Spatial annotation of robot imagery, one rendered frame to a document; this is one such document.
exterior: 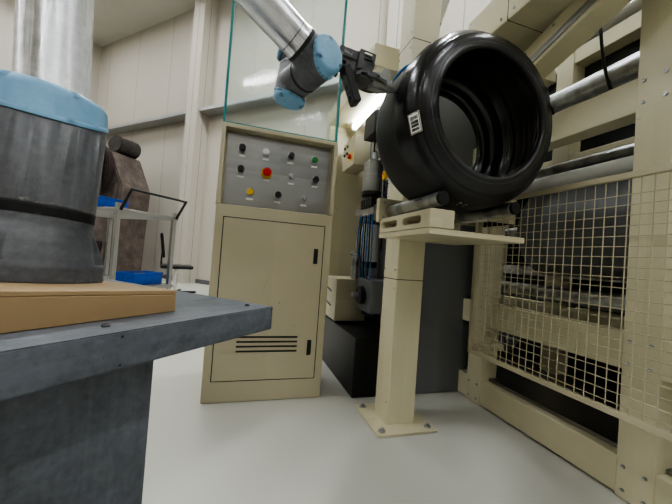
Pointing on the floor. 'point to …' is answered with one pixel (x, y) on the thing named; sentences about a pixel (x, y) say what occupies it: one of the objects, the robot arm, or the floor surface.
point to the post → (403, 261)
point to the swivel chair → (173, 264)
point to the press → (119, 185)
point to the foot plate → (394, 424)
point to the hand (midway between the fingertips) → (392, 91)
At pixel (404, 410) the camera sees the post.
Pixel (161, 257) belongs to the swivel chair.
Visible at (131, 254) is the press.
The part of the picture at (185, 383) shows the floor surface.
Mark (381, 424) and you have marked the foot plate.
